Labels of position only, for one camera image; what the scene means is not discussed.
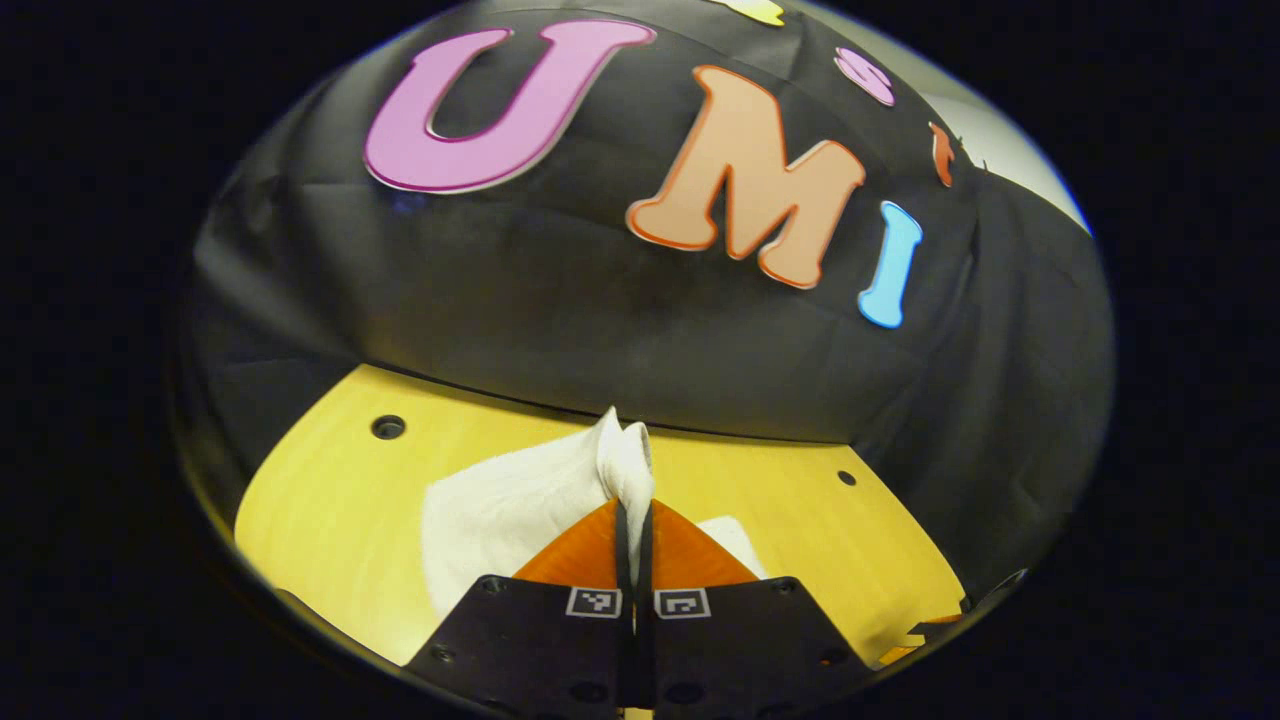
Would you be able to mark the white jeans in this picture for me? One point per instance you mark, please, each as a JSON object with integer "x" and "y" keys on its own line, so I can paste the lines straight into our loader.
{"x": 510, "y": 510}

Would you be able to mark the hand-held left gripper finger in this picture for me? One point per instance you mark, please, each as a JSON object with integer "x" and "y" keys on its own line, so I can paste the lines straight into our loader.
{"x": 624, "y": 560}
{"x": 645, "y": 560}

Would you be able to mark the black backdrop cloth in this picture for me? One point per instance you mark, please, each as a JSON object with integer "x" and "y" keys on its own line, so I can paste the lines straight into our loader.
{"x": 600, "y": 320}

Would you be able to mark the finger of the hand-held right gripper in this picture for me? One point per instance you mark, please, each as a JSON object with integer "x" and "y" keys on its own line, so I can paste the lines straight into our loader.
{"x": 897, "y": 654}

